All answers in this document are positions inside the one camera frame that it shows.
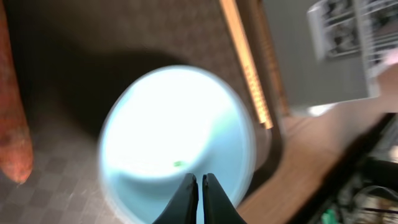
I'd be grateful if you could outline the grey dishwasher rack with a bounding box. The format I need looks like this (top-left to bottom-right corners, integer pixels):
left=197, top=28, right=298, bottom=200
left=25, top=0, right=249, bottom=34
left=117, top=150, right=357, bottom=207
left=306, top=0, right=398, bottom=78

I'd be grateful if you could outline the light blue large bowl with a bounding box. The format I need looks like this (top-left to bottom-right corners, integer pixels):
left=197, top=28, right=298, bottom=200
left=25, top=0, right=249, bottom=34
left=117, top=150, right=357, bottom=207
left=98, top=65, right=256, bottom=223

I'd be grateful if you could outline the brown serving tray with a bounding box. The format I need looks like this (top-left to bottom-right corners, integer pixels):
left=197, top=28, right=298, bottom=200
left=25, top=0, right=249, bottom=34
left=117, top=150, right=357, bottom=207
left=0, top=0, right=284, bottom=224

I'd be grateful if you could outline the orange carrot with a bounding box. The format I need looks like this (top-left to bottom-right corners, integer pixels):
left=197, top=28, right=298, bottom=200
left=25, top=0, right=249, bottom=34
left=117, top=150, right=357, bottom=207
left=1, top=3, right=34, bottom=184

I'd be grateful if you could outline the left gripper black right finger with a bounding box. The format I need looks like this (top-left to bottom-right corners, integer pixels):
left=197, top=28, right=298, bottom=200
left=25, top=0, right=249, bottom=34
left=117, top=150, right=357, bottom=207
left=202, top=173, right=246, bottom=224

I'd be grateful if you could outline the wooden chopstick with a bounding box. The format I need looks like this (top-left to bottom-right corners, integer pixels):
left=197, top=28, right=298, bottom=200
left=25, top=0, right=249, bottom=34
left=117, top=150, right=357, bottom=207
left=249, top=0, right=290, bottom=116
left=219, top=0, right=274, bottom=129

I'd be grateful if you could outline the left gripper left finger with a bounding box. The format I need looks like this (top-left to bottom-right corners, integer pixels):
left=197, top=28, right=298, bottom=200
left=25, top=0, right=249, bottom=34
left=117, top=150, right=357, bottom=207
left=153, top=173, right=198, bottom=224

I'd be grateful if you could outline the pink cup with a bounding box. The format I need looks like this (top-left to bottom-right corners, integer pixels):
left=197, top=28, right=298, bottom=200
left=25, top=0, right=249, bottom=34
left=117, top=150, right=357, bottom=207
left=383, top=48, right=398, bottom=66

